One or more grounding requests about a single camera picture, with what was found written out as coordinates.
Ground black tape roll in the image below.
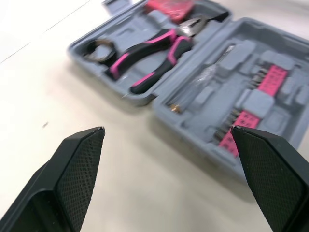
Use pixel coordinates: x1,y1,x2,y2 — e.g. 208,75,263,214
84,39,118,65

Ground pink bit holder strip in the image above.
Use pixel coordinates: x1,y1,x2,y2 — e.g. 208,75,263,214
250,64,285,98
215,110,261,158

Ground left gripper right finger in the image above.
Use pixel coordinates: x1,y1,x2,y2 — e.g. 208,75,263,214
230,125,309,232

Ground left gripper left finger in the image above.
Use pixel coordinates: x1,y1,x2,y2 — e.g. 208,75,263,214
0,126,106,232

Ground pink tape measure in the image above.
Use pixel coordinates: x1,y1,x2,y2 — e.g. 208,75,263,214
144,0,195,22

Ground grey plastic tool case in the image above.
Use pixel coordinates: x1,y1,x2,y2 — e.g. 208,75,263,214
68,0,309,182

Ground pink and black pliers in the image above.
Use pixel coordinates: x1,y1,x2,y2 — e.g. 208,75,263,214
108,16,208,94

